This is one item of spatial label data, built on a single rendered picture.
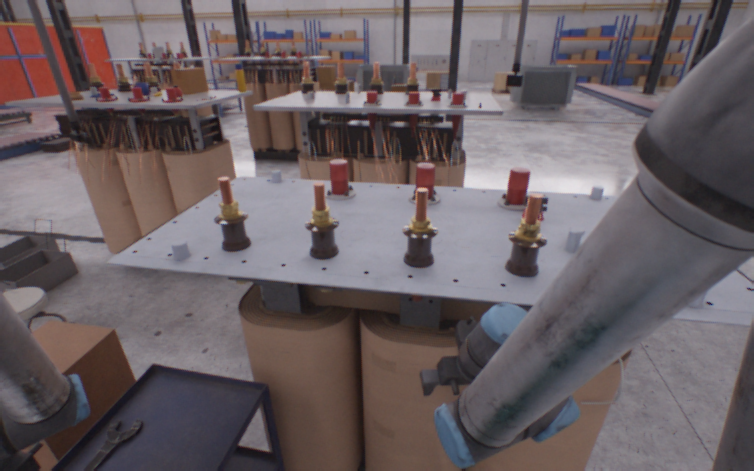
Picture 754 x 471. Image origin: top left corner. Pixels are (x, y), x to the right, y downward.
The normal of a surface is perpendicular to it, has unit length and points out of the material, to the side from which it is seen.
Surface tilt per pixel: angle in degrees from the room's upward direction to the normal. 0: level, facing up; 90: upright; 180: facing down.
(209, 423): 0
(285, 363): 90
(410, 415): 90
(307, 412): 90
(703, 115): 69
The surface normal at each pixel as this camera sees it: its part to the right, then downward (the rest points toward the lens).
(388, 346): -0.41, 0.42
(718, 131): -0.86, -0.07
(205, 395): 0.00, -0.89
